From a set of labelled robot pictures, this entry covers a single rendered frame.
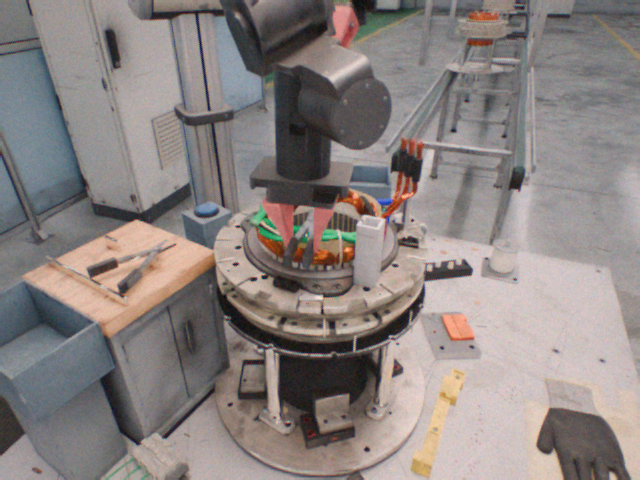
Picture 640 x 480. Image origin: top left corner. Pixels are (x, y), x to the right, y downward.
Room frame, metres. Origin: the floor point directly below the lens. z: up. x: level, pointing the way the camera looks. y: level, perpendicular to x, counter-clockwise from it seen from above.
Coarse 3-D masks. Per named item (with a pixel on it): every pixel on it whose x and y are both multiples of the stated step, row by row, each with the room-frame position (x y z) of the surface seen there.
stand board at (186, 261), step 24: (96, 240) 0.61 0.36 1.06; (120, 240) 0.61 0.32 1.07; (144, 240) 0.61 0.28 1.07; (48, 264) 0.55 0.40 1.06; (72, 264) 0.55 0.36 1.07; (120, 264) 0.55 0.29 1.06; (168, 264) 0.54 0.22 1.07; (192, 264) 0.54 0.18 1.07; (216, 264) 0.58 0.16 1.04; (48, 288) 0.49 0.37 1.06; (72, 288) 0.49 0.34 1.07; (144, 288) 0.49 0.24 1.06; (168, 288) 0.50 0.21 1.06; (96, 312) 0.44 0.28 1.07; (120, 312) 0.44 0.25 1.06; (144, 312) 0.46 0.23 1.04
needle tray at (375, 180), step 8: (360, 168) 0.93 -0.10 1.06; (368, 168) 0.93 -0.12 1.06; (376, 168) 0.93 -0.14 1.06; (384, 168) 0.92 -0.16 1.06; (360, 176) 0.93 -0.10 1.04; (368, 176) 0.93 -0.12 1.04; (376, 176) 0.93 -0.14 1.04; (384, 176) 0.92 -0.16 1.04; (352, 184) 0.83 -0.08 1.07; (360, 184) 0.92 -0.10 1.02; (368, 184) 0.92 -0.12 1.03; (376, 184) 0.92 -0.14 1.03; (384, 184) 0.92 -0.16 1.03; (368, 192) 0.82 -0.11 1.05; (376, 192) 0.82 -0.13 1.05; (384, 192) 0.82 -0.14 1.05; (376, 200) 0.82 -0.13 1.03
